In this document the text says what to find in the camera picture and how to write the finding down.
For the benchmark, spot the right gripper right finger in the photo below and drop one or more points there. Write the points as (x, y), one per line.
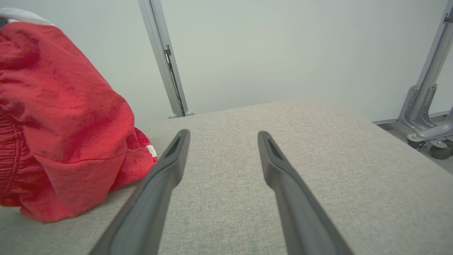
(297, 212)

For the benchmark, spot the grey partition post two feet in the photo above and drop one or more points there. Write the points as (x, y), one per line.
(159, 46)

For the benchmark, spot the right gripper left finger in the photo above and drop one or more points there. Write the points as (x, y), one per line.
(155, 198)

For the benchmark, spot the red white basketball jersey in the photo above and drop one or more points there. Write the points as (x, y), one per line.
(21, 16)

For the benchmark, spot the grey metal frame with casters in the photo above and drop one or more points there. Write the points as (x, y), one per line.
(433, 71)

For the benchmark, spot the red shorts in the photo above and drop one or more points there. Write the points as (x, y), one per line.
(70, 106)

